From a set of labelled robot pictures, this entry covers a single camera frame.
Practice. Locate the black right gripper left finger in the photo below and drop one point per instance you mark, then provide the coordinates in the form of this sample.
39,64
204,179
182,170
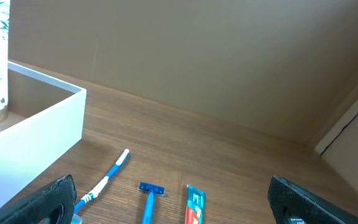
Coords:
52,203

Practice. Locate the Colgate toothpaste tube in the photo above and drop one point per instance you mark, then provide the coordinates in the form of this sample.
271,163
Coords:
194,205

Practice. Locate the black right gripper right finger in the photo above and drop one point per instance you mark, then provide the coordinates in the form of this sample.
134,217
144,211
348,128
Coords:
291,203

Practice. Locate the blue white toothbrush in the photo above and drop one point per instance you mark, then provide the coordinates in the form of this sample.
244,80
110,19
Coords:
96,190

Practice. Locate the blue disposable razor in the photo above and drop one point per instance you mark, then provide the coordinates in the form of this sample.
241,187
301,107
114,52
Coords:
152,191

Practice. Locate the white open cardboard box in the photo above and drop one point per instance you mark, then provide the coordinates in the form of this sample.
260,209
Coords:
45,120

